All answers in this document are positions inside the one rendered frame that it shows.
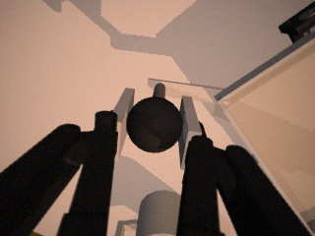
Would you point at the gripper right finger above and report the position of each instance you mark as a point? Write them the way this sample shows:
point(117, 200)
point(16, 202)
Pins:
point(254, 205)

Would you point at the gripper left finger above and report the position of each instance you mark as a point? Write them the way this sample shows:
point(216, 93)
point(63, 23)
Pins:
point(32, 183)

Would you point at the grey mug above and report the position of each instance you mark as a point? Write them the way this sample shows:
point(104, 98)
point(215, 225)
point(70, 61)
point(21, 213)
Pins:
point(158, 216)

